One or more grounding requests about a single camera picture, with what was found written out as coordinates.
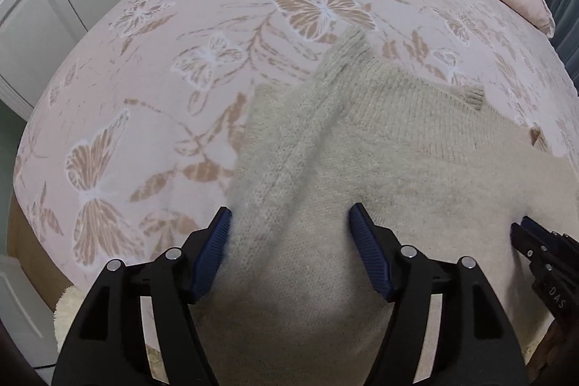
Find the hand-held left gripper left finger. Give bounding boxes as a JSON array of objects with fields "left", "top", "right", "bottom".
[{"left": 51, "top": 206, "right": 233, "bottom": 386}]

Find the bed with butterfly bedspread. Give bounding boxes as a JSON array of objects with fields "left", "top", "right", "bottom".
[{"left": 8, "top": 0, "right": 579, "bottom": 310}]

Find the beige sweater with black hearts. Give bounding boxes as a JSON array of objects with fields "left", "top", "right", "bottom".
[{"left": 192, "top": 26, "right": 571, "bottom": 386}]

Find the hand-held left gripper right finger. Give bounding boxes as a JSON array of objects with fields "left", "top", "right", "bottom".
[{"left": 348, "top": 202, "right": 530, "bottom": 386}]

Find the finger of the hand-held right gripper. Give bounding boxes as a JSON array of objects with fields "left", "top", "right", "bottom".
[
  {"left": 520, "top": 216, "right": 564, "bottom": 246},
  {"left": 510, "top": 222, "right": 550, "bottom": 273}
]

